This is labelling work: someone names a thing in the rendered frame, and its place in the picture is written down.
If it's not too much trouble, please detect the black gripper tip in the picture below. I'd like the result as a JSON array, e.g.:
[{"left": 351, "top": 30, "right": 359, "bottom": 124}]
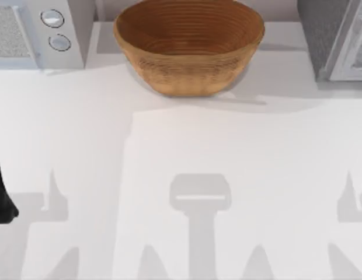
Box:
[{"left": 0, "top": 149, "right": 20, "bottom": 225}]

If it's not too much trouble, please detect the grey cabinet door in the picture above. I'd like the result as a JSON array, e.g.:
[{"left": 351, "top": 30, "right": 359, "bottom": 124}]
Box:
[{"left": 325, "top": 0, "right": 362, "bottom": 82}]

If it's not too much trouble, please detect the grey cabinet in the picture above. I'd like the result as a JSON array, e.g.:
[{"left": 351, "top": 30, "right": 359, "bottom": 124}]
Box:
[{"left": 297, "top": 0, "right": 362, "bottom": 82}]

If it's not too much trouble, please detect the microwave knob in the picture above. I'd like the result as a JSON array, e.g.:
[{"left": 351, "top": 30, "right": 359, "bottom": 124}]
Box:
[
  {"left": 40, "top": 9, "right": 65, "bottom": 29},
  {"left": 48, "top": 33, "right": 72, "bottom": 52}
]

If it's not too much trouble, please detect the pale microwave oven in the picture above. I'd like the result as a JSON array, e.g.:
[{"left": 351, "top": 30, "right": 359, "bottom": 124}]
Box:
[{"left": 0, "top": 0, "right": 97, "bottom": 70}]

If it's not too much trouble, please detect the brown woven basket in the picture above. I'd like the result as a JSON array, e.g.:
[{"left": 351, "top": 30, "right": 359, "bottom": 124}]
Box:
[{"left": 113, "top": 0, "right": 266, "bottom": 98}]

